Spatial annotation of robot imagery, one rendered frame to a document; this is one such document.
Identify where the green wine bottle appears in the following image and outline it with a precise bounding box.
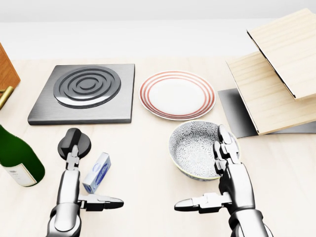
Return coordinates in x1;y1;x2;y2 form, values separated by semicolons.
0;124;46;188

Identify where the white plate with red rings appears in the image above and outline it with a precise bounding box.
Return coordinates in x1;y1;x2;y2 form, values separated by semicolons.
138;70;217;121

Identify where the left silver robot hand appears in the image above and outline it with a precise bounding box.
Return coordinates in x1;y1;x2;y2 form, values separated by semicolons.
55;144;124;212

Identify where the wooden cabinet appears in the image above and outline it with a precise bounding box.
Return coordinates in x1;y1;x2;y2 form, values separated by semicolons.
0;42;21;92

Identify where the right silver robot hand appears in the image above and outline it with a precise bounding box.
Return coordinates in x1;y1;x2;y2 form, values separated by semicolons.
174;124;256;214

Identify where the blue patterned bowl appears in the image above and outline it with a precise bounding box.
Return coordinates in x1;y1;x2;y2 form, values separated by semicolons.
168;120;240;183

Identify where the round black stove knob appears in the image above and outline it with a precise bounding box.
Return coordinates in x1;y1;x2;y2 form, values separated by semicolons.
57;127;92;160

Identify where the pale wooden two-tier rack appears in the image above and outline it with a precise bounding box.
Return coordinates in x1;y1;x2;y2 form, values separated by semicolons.
217;7;316;138

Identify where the brass cabinet handle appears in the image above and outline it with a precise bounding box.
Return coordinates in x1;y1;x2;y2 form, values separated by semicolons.
0;86;15;111

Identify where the flat dark stove plate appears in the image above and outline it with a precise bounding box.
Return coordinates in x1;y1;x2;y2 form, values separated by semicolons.
27;64;136;126

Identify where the blue white cream cheese box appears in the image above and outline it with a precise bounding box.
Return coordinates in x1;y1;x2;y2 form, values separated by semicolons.
82;152;112;194

